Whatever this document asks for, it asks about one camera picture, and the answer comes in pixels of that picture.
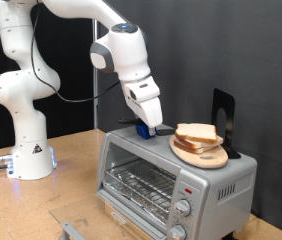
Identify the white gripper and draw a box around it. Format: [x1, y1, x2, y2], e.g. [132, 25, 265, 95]
[120, 75, 164, 137]

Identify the metal spatula with blue block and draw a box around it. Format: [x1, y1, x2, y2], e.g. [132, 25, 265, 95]
[117, 117, 177, 140]

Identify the glass oven door with handle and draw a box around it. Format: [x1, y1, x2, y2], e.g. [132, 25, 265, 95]
[49, 190, 169, 240]

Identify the silver toaster oven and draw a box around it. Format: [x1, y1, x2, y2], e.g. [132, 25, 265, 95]
[95, 121, 259, 240]

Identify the silver oven knob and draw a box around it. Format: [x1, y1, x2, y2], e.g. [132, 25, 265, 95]
[173, 198, 193, 218]
[168, 223, 188, 240]

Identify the vertical metal pole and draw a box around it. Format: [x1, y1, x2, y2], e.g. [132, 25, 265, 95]
[92, 19, 100, 130]

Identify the round wooden cutting board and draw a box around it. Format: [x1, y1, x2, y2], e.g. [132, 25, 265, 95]
[169, 133, 230, 170]

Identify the black metal bookend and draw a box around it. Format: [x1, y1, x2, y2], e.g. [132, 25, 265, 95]
[210, 88, 242, 160]

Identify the black curtain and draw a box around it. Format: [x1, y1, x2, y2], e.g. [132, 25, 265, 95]
[0, 0, 97, 153]

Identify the grey backdrop cloth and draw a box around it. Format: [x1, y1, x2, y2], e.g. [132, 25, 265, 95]
[97, 0, 282, 239]

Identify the wire oven rack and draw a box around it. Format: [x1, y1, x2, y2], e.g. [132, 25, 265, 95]
[104, 159, 178, 214]

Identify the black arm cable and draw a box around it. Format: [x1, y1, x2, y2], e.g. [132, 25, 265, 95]
[30, 0, 121, 103]

